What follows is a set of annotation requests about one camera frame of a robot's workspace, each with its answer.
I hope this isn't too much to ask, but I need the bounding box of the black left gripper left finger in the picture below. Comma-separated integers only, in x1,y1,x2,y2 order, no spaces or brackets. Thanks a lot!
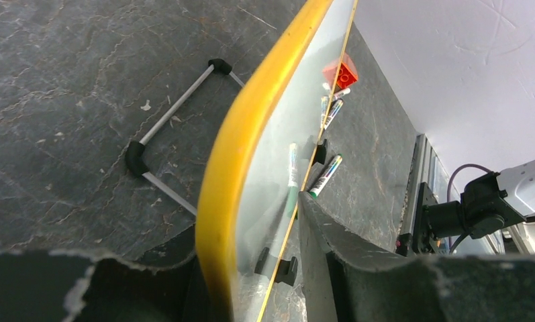
0,228,213,321

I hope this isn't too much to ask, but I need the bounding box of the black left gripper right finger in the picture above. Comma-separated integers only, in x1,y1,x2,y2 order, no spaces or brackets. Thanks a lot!
298,192,535,321

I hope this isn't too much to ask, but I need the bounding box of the yellow framed whiteboard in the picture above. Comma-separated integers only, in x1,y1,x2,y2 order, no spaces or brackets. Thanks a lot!
124,0,360,322

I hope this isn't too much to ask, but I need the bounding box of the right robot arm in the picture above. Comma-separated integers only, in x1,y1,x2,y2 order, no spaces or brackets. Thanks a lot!
409,160,535,254

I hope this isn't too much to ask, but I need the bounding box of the green capped marker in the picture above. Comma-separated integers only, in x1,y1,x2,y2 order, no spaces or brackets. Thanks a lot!
309,154,343,199

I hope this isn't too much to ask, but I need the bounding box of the blue capped marker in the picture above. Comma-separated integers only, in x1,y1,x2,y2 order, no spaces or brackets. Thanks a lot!
323,99,344,131

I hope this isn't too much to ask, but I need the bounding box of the purple capped marker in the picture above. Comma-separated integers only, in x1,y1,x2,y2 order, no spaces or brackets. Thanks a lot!
332,88,351,101

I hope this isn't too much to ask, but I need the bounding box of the orange lego brick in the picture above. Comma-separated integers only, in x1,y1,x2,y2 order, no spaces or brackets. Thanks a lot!
322,53,359,89

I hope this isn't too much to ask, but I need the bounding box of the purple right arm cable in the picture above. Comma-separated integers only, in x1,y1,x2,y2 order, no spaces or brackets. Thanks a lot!
446,163,493,210

